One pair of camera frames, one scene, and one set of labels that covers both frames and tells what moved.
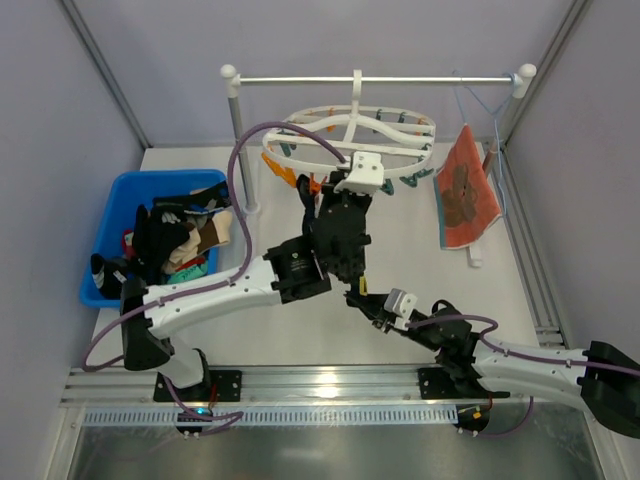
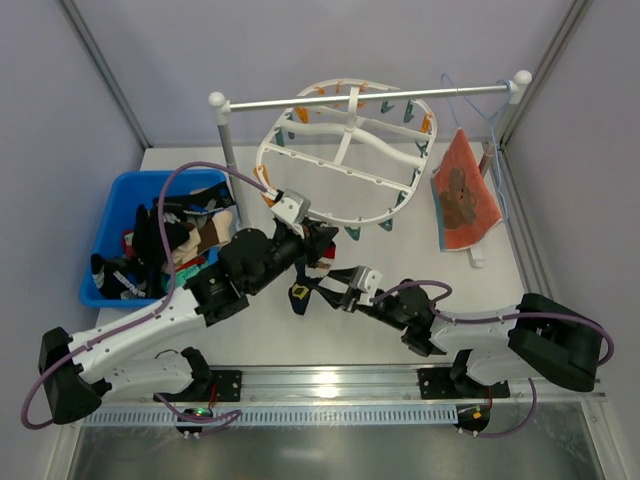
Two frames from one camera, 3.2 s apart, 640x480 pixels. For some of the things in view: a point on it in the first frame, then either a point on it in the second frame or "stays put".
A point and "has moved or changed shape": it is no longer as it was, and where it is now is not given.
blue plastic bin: [130, 190] stays put
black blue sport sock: [208, 200] stays put
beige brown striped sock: [216, 231] stays put
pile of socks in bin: [168, 239] stays put
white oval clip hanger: [325, 137] has moved or changed shape
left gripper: [337, 195] to [310, 236]
